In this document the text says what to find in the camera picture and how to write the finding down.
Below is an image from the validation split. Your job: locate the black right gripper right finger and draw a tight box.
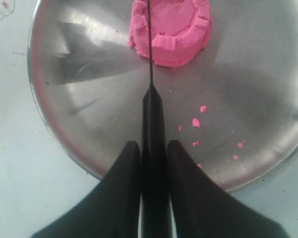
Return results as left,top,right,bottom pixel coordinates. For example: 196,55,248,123
167,140,298,238

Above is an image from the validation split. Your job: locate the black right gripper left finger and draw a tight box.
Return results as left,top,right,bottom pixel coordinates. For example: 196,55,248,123
33,141,141,238

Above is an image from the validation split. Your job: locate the black knife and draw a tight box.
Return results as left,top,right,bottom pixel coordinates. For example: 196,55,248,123
139,0,174,238

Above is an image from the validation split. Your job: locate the pink clay half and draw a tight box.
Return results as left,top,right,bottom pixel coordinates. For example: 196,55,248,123
128,0,212,68

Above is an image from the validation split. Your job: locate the round steel plate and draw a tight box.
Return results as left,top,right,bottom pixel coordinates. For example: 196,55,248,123
28,0,298,190

